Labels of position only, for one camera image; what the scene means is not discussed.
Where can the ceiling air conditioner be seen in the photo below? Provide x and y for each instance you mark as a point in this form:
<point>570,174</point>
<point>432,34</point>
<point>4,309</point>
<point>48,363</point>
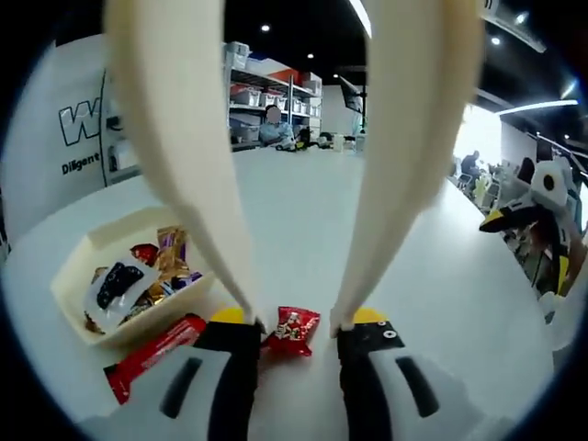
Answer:
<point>512,23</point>

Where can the gold food packet purple ends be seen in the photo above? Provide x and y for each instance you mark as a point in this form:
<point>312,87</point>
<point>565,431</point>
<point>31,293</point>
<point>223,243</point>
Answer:
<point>184,281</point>

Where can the white printed partition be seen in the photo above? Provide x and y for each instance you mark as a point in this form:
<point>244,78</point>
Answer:
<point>50,147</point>

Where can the white food tongs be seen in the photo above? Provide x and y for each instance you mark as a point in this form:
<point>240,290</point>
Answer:
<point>184,138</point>

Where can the black food packet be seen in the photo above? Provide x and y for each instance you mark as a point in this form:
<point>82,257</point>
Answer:
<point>115,281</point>

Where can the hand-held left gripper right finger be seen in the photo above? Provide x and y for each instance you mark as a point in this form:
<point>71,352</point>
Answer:
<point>381,395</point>

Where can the white jug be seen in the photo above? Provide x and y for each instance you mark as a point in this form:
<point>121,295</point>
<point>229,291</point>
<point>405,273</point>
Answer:
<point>339,142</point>

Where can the bright light bar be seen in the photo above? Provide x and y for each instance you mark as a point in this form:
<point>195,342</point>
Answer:
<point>537,106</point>

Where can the ceiling strip light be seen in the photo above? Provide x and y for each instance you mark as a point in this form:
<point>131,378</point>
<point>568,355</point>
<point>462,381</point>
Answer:
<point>363,14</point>

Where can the cream container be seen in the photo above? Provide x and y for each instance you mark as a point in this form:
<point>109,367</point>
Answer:
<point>69,285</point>

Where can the row of white storage boxes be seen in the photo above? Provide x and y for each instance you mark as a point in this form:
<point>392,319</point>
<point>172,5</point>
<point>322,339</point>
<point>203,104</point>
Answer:
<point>275,98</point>

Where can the red printed food packet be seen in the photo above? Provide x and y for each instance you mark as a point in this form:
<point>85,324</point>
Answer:
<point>289,331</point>

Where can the shiny red food packet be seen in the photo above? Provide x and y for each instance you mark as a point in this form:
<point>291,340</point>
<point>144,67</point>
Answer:
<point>144,253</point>

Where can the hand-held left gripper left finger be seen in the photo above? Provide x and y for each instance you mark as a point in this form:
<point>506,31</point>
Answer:
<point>193,395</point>

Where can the large red food packet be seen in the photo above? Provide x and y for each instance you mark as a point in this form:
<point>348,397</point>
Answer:
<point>151,358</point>

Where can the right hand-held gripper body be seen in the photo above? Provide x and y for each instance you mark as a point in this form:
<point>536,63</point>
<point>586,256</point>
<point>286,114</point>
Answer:
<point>553,193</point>

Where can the metal shelf rack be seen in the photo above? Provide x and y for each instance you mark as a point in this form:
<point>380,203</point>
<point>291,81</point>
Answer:
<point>285,80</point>

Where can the white bottle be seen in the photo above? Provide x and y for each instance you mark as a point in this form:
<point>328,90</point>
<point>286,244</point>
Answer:
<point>361,140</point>

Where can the black mounted monitor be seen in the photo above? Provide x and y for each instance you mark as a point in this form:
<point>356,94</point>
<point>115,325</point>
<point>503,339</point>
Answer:
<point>351,94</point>

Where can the white worn device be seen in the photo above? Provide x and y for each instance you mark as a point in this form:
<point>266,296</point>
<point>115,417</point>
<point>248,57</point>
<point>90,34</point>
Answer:
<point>558,321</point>

